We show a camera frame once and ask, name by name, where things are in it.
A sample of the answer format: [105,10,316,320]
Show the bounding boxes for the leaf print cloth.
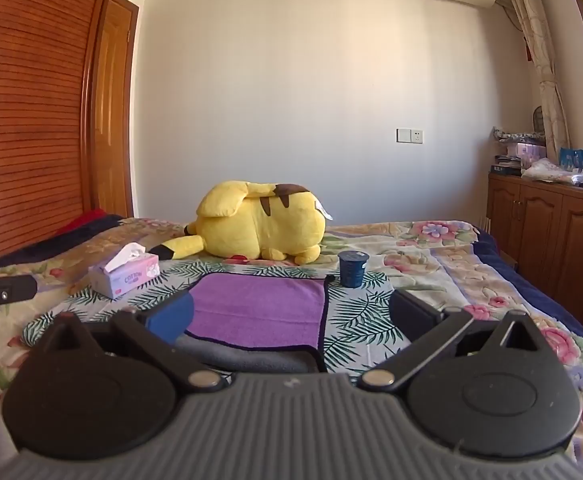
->
[21,255,418,376]

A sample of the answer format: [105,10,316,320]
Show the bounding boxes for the wooden cabinet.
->
[486,172,583,319]

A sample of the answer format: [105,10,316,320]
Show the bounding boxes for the white plastic bag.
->
[521,157,583,186]

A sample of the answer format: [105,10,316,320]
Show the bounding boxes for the floral folded cloth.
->
[491,126,545,146]

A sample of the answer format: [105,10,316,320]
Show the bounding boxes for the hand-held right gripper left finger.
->
[35,290,228,394]

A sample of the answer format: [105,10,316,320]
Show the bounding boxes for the blue boxes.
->
[558,147,583,174]

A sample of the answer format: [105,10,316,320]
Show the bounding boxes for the purple box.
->
[504,142,547,171]

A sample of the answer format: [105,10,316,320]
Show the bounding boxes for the pink tissue box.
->
[88,242,160,301]

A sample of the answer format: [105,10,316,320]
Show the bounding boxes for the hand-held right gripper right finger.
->
[356,289,543,392]

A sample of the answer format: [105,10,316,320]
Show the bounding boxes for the stack of books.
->
[490,154,523,177]

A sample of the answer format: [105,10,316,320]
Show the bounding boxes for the yellow plush toy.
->
[148,180,334,265]

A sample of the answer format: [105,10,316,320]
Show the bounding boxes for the dark blue bed sheet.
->
[473,230,583,361]

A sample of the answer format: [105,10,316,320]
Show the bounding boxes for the wooden door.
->
[91,0,140,219]

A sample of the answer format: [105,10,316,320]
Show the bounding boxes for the purple towel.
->
[183,271,335,354]

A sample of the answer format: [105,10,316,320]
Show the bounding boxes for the wooden slatted wardrobe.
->
[0,0,122,262]

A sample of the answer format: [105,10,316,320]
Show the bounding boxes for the red cloth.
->
[55,208,108,237]

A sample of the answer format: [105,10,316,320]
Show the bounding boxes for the grey towel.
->
[173,332,329,375]

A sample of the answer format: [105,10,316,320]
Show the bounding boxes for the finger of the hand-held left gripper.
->
[0,275,38,327]

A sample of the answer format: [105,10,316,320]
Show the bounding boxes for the floral beige curtain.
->
[493,0,572,162]

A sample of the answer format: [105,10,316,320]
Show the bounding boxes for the dark blue cup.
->
[337,250,370,289]

